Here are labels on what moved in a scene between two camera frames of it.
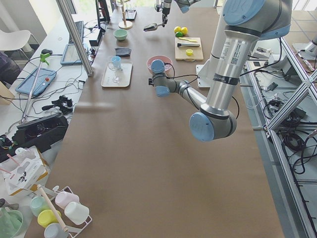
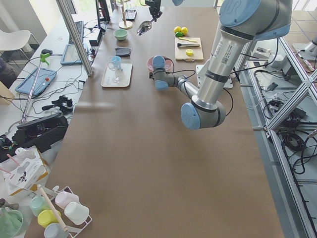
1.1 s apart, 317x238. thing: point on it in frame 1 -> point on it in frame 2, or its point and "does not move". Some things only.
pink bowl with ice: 167,61 does not move
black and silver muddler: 180,45 does not move
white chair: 14,40 does not move
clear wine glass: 114,64 does not move
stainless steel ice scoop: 151,27 -> 143,27
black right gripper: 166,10 -> 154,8
